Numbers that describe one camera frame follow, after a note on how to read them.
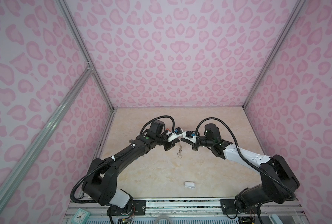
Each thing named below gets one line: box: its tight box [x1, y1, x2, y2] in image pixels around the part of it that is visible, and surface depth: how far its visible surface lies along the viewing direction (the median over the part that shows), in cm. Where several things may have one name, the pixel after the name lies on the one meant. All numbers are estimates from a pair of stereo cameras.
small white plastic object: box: [184, 181, 196, 189], surface depth 81 cm
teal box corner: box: [268, 213, 284, 224], surface depth 69 cm
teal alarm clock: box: [71, 208, 91, 224], surface depth 71 cm
